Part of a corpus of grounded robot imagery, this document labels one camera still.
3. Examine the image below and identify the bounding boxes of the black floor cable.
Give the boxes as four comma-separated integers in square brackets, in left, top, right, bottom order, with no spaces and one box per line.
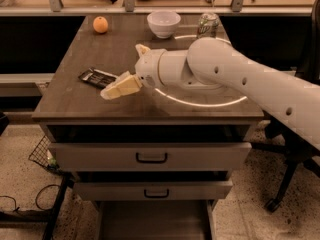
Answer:
[0,183,63,212]

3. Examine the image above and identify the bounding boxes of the top grey drawer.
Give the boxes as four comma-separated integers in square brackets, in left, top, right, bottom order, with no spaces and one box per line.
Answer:
[49,142,251,172]

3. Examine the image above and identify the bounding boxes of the bottom open drawer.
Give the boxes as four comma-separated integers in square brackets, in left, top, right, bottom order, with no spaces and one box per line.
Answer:
[94,200,216,240]

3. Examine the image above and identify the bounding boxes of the middle grey drawer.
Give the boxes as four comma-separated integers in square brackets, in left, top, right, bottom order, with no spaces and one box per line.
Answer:
[74,180,233,201]

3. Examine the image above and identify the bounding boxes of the black office chair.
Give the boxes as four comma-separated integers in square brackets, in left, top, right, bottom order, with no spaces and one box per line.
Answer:
[252,0,320,212]

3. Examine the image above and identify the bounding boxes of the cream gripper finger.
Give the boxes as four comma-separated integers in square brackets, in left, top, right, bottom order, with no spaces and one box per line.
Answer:
[100,71,142,100]
[135,44,150,57]

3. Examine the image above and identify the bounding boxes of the black wire basket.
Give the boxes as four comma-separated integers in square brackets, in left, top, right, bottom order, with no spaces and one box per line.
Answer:
[28,136,62,175]

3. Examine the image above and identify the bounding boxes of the green white soda can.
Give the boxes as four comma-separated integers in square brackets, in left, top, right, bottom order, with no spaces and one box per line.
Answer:
[197,13,220,38]

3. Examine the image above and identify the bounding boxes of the grey drawer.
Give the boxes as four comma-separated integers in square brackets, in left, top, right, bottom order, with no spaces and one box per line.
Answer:
[49,142,251,172]
[74,180,233,201]

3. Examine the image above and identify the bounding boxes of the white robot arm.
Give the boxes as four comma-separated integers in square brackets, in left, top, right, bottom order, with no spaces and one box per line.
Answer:
[101,37,320,149]

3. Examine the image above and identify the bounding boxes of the white ceramic bowl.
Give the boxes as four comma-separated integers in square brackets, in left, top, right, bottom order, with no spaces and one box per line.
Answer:
[147,10,181,39]

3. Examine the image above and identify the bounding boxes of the orange fruit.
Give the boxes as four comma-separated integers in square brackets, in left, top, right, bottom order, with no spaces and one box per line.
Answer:
[93,16,108,34]

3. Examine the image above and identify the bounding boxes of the dark rxbar chocolate wrapper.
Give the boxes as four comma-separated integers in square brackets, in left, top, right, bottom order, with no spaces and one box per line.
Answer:
[78,68,117,89]

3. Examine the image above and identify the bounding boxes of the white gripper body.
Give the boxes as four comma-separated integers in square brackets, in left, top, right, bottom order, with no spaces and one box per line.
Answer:
[135,49,166,88]

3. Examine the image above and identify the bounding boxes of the black metal stand leg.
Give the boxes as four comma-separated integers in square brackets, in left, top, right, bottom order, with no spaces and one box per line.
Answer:
[0,174,73,240]

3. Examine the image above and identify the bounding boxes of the grey drawer cabinet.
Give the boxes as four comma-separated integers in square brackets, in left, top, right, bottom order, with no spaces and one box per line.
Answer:
[31,14,265,240]

